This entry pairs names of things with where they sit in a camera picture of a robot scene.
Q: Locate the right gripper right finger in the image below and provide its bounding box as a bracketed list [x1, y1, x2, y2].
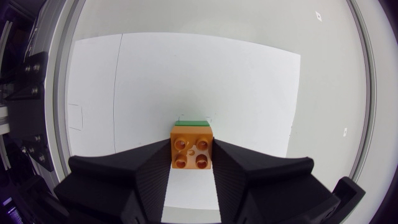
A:
[211, 138, 341, 224]

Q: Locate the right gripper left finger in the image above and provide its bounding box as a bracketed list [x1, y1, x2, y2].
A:
[53, 139, 172, 224]

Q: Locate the green toy brick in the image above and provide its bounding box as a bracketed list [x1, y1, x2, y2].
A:
[174, 120, 211, 127]

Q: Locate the orange toy brick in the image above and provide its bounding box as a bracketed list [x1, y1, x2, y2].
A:
[170, 125, 214, 170]

